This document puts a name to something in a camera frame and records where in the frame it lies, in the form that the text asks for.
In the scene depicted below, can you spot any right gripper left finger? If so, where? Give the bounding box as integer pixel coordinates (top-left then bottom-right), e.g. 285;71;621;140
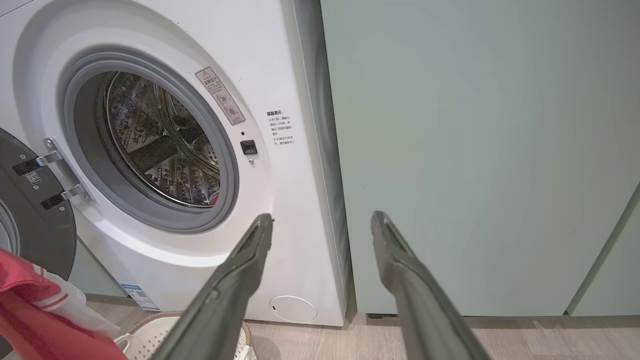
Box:
150;213;275;360

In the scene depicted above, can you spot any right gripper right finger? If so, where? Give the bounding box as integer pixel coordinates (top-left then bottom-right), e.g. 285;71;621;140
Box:
371;211;493;360

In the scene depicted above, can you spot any red garment with white stripes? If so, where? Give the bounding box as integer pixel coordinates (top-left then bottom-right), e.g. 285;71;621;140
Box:
0;247;128;360

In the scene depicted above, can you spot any washing machine glass door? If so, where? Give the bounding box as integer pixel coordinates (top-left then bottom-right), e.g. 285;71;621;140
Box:
0;127;78;282

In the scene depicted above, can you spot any pale green cabinet panel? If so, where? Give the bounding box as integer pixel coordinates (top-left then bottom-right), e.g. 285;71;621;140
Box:
320;0;640;317
67;239;128;299

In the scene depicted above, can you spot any stainless steel washing machine drum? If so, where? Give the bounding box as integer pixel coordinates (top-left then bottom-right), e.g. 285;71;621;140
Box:
102;71;222;208

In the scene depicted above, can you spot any silver metal door hinge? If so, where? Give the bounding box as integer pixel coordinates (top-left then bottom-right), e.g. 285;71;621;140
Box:
35;137;96;203

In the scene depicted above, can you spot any white front-load washing machine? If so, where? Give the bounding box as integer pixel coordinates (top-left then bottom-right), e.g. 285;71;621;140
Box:
0;0;351;328

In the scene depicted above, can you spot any round white filter cover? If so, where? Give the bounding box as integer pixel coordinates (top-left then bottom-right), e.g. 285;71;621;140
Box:
270;295;318;323

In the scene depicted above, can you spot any cream perforated laundry basket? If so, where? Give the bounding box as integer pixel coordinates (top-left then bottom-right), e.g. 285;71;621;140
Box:
114;311;257;360

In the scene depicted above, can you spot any blue energy label sticker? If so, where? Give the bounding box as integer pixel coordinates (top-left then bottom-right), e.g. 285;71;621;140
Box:
120;284;161;312

